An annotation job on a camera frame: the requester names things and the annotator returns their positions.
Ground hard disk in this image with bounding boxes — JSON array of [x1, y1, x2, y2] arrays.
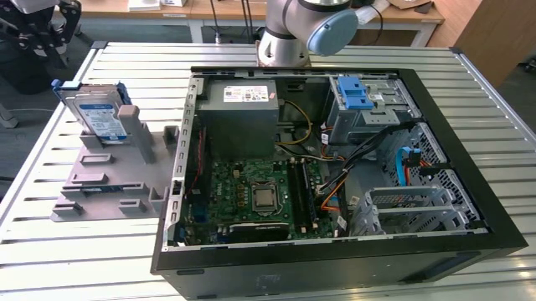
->
[[50, 78, 133, 145]]

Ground silver disk bay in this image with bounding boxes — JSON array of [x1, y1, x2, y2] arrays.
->
[[348, 184, 482, 236]]

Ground wooden desk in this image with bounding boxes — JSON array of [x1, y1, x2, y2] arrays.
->
[[78, 0, 444, 48]]

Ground black mesh bin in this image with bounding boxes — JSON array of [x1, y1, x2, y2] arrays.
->
[[0, 23, 54, 95]]

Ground grey stand foot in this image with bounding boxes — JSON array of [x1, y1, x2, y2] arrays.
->
[[0, 103, 19, 129]]

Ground grey parts rack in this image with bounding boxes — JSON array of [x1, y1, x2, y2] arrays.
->
[[48, 105, 180, 223]]

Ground grey power supply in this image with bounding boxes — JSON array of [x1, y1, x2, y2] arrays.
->
[[196, 78, 280, 161]]

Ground blue RAM stick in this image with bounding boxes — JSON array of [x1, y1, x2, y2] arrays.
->
[[81, 185, 124, 193]]

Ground green motherboard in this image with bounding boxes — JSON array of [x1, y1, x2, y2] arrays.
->
[[185, 158, 348, 245]]

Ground CPU socket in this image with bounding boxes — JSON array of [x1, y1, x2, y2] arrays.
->
[[248, 179, 281, 218]]

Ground blue drive latch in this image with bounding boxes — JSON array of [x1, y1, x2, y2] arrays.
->
[[336, 76, 376, 110]]

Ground CPU with silver top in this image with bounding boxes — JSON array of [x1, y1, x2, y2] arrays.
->
[[252, 187, 277, 211]]

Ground black RAM stick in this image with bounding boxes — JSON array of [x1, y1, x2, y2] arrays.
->
[[289, 159, 305, 232]]

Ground grey metal drive cage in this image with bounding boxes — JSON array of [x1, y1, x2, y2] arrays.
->
[[326, 75, 422, 147]]

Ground brown cardboard piece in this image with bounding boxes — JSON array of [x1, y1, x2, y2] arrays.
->
[[386, 0, 431, 15]]

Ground black graphics card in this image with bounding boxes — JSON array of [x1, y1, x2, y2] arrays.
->
[[227, 221, 289, 244]]

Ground black PC case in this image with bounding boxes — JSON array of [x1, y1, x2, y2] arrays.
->
[[149, 65, 529, 300]]

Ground wooden cabinet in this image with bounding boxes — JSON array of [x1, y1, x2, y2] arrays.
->
[[426, 0, 536, 85]]

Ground black chair base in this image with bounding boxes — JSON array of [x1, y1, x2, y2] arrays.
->
[[517, 53, 536, 73]]

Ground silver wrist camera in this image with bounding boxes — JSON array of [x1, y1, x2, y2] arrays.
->
[[10, 0, 54, 13]]

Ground thin red wire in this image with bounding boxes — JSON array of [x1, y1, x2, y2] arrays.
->
[[189, 127, 208, 192]]

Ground yellow wires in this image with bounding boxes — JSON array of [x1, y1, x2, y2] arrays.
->
[[273, 99, 312, 147]]

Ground black cable bundle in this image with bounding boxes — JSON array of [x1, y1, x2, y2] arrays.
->
[[316, 120, 419, 195]]

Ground orange wires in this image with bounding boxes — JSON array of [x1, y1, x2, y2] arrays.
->
[[319, 187, 348, 217]]

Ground blue data wire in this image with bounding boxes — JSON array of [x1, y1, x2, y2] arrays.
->
[[394, 146, 422, 187]]

